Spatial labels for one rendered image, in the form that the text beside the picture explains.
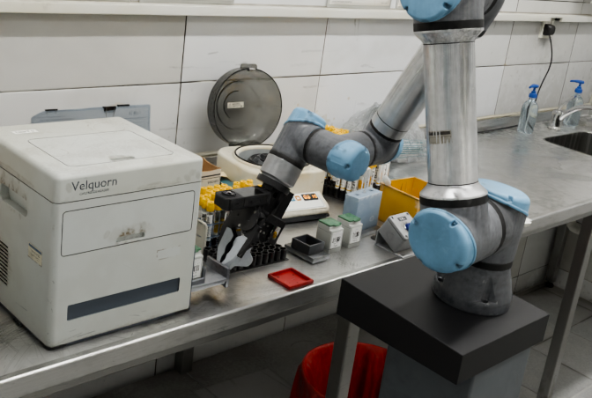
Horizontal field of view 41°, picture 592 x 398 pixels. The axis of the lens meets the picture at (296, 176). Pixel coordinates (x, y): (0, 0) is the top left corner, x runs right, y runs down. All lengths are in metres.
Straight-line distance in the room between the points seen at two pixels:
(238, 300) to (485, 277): 0.47
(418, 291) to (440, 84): 0.43
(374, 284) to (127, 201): 0.50
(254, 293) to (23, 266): 0.46
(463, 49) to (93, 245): 0.68
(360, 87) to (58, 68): 1.07
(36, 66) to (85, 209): 0.68
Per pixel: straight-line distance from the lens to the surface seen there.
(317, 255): 1.77
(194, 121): 2.20
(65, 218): 1.28
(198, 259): 1.50
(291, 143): 1.56
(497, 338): 1.48
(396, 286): 1.56
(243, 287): 1.62
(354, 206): 1.92
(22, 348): 1.39
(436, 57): 1.34
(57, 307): 1.35
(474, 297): 1.53
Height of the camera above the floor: 1.59
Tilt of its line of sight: 18 degrees down
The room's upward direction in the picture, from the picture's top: 8 degrees clockwise
